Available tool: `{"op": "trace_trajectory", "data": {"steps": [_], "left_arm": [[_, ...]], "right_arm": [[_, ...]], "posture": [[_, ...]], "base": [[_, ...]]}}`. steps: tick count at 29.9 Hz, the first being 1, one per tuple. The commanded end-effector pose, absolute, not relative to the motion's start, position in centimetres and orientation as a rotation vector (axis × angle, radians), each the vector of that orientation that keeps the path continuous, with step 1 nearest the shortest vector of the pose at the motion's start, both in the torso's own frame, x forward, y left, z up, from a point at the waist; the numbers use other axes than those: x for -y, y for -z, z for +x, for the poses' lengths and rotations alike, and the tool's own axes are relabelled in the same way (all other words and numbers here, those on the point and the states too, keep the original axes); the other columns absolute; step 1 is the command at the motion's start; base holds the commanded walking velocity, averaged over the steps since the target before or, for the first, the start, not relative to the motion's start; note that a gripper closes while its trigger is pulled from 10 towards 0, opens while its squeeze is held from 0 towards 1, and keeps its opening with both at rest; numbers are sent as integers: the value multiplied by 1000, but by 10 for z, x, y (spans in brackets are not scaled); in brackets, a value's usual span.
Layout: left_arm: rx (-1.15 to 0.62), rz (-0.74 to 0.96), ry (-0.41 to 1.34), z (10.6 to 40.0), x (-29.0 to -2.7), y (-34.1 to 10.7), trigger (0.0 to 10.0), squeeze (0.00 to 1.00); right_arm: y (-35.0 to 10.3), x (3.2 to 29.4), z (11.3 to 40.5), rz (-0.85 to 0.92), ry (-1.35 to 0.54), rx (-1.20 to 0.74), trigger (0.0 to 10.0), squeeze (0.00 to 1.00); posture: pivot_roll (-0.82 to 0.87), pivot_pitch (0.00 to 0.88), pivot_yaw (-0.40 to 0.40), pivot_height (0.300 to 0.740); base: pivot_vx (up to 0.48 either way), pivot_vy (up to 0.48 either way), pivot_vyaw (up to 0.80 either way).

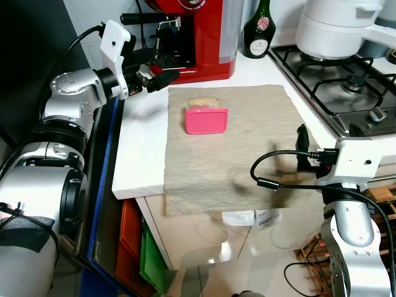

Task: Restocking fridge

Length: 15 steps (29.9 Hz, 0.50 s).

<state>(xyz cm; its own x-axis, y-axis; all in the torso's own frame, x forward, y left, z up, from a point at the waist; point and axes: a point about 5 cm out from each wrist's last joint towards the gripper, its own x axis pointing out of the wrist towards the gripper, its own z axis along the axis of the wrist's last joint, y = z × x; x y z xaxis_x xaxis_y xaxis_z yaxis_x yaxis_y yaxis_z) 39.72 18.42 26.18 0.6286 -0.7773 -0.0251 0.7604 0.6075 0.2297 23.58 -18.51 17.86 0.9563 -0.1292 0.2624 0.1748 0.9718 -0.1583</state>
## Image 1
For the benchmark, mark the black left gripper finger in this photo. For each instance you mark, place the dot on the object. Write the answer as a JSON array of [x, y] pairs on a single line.
[[143, 55], [164, 80]]

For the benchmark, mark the pink lidded food container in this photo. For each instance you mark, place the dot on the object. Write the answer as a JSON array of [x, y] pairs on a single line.
[[206, 120]]

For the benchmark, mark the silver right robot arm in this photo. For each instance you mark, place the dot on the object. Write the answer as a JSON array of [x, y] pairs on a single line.
[[352, 241]]

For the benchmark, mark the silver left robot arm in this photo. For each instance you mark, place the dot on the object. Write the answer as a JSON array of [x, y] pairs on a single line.
[[68, 99]]

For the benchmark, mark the steel gas stove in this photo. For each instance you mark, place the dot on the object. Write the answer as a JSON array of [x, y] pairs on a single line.
[[352, 99]]

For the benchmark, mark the beige linen table mat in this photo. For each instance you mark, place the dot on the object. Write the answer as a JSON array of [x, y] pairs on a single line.
[[247, 161]]

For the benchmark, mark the red coffee machine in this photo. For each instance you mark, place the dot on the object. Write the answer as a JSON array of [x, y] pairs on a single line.
[[210, 43]]

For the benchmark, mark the wooden wine rack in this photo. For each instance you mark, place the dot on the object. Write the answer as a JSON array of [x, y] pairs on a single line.
[[380, 195]]

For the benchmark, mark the white paper label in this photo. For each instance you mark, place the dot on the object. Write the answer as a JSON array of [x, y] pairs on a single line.
[[268, 218], [238, 218]]

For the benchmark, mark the white kitchen counter cabinet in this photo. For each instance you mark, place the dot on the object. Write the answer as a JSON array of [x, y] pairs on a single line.
[[142, 154]]

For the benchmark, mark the white cooking pot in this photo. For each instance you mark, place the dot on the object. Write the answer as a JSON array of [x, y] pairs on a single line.
[[328, 31]]

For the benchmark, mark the green wine bottle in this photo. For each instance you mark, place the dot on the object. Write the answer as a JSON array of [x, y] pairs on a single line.
[[260, 31]]

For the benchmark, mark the blue framed dark board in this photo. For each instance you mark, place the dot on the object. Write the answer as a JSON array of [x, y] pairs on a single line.
[[102, 185]]

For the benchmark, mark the orange cutting board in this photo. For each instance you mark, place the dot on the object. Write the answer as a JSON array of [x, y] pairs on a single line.
[[130, 247]]

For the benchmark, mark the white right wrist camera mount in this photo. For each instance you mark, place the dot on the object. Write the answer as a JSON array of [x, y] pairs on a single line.
[[352, 158]]

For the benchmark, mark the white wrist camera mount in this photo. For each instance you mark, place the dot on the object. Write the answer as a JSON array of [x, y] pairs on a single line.
[[352, 158], [114, 43]]

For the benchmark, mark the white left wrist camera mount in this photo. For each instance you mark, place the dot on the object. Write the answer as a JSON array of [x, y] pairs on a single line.
[[114, 43]]

